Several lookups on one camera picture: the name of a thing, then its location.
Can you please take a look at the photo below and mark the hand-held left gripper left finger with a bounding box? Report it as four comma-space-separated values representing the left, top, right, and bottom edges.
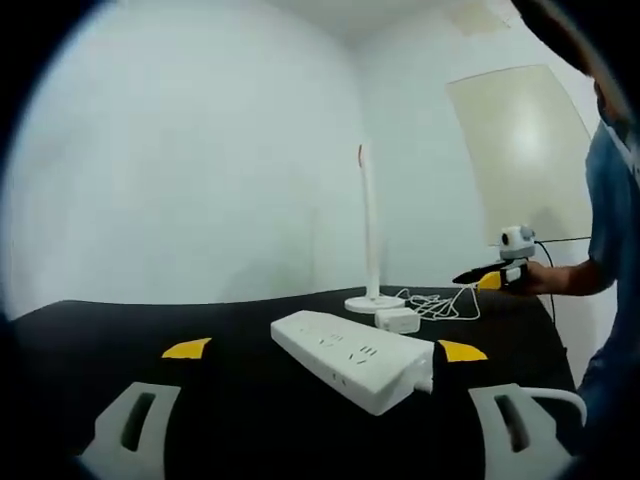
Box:
74, 337, 214, 480

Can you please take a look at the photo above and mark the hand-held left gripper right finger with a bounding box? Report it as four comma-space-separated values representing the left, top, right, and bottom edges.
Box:
431, 339, 584, 480

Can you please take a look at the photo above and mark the white desk lamp cable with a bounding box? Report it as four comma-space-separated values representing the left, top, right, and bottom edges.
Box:
393, 286, 483, 323

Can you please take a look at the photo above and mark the white desk lamp plug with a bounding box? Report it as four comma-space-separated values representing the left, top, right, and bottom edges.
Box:
374, 307, 422, 334

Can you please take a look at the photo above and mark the white desk lamp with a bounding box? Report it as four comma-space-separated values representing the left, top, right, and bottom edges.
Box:
344, 142, 405, 315

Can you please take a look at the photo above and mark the white power strip socket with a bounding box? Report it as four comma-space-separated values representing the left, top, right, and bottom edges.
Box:
270, 309, 435, 416

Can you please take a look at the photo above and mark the beige board panel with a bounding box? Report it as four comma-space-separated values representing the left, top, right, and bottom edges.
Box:
444, 63, 600, 249

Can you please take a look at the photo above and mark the person's blue-shirted torso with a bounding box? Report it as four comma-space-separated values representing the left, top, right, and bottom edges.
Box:
577, 118, 640, 454

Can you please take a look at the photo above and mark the person's head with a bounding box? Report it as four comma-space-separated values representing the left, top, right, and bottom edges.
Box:
514, 0, 640, 132

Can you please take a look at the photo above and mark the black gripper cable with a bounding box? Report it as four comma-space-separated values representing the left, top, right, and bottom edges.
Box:
533, 236, 592, 324

